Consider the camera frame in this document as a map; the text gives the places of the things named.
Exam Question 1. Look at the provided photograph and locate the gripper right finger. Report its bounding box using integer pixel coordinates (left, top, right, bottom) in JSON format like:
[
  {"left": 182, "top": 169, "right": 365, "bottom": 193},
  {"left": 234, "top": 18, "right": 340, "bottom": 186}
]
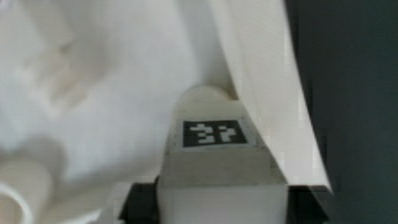
[{"left": 284, "top": 184, "right": 356, "bottom": 224}]

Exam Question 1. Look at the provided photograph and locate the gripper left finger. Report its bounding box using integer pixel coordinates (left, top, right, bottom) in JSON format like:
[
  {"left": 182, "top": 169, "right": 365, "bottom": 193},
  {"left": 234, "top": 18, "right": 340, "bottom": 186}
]
[{"left": 104, "top": 182, "right": 159, "bottom": 224}]

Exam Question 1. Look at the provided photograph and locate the white leg with tag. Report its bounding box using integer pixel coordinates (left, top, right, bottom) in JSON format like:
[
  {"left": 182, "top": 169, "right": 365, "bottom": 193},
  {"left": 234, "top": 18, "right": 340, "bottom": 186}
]
[{"left": 156, "top": 86, "right": 287, "bottom": 224}]

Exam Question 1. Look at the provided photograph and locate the white square tabletop tray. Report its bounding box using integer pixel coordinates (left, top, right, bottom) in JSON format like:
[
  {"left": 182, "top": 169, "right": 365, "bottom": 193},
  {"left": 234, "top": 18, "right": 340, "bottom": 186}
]
[{"left": 0, "top": 0, "right": 330, "bottom": 224}]

